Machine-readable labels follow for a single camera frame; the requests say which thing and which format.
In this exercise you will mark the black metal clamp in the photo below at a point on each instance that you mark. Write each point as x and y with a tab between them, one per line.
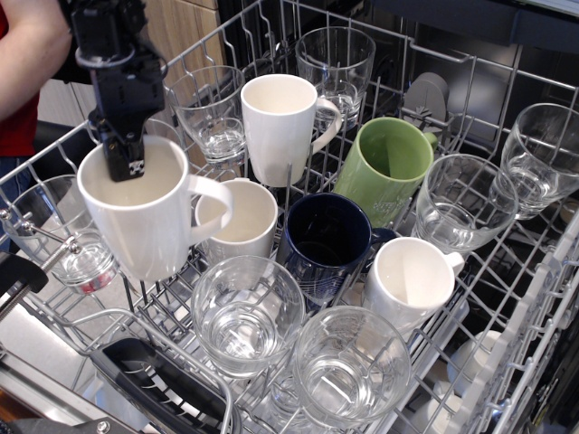
24	276

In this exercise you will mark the clear glass front bottom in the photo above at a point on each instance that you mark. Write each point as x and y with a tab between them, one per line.
350	367

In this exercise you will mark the clear glass far left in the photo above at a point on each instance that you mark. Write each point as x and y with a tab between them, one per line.
43	217

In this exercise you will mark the dark blue mug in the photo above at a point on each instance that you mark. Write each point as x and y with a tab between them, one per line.
325	238

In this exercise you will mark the clear glass back left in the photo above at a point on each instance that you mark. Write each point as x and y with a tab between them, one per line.
208	107

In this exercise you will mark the green ceramic mug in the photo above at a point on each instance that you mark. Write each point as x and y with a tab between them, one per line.
384	167

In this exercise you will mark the clear glass far right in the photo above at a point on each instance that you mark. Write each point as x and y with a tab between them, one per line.
540	156

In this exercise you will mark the clear glass under gripper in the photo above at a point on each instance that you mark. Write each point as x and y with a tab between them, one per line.
158	132

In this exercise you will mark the tall white mug back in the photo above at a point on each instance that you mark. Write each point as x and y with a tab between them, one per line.
284	122

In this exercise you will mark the grey plastic rack clip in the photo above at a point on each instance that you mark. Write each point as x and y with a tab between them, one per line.
426	98

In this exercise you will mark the clear glass front centre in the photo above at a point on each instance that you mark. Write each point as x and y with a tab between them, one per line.
247	312

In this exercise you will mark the grey wire dishwasher rack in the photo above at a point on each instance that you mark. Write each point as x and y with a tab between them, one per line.
498	358

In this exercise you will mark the clear glass back centre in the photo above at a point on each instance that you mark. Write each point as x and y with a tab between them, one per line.
338	62

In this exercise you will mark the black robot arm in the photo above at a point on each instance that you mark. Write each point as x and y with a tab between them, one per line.
108	34

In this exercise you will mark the clear glass right middle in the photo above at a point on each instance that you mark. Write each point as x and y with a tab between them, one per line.
464	202

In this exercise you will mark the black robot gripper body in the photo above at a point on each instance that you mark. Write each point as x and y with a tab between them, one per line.
128	95

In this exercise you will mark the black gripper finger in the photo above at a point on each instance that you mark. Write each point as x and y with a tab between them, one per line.
125	161
99	129

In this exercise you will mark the person forearm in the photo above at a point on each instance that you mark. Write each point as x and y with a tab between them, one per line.
55	37

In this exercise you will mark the black rack handle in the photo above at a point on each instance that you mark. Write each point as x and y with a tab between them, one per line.
175	400

